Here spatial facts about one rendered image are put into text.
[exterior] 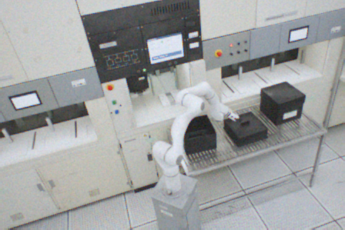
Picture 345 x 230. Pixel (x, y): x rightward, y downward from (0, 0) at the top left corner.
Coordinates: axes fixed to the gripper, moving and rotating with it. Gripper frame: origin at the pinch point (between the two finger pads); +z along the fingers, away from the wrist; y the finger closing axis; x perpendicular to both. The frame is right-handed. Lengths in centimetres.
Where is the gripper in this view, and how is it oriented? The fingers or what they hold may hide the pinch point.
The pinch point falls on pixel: (238, 118)
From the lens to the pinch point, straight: 253.8
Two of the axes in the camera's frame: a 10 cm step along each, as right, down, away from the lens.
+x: -5.9, 7.5, 2.8
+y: -3.0, -5.4, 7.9
